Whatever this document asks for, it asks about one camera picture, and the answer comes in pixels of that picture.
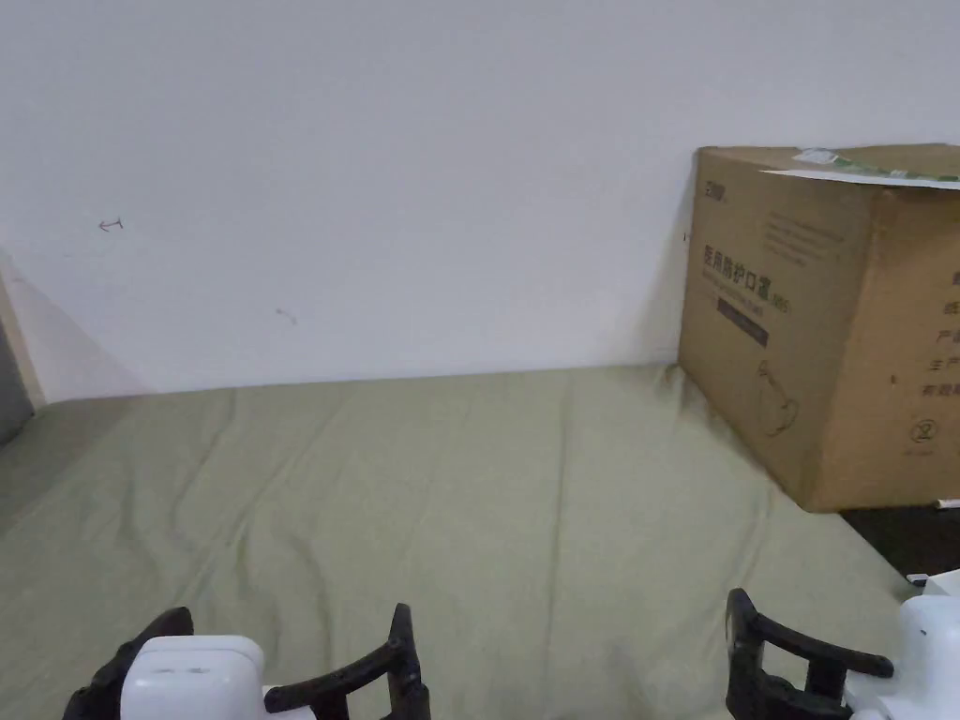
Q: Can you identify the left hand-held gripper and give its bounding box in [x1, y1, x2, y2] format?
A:
[63, 602, 431, 720]

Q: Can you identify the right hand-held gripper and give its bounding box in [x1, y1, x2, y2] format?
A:
[723, 568, 960, 720]

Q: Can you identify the bed with pale green sheet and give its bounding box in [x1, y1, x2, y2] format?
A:
[0, 363, 918, 720]

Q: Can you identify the brown cardboard carton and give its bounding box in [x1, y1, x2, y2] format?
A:
[678, 142, 960, 515]

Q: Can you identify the grey headboard with beige frame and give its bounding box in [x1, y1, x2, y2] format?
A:
[0, 250, 48, 445]

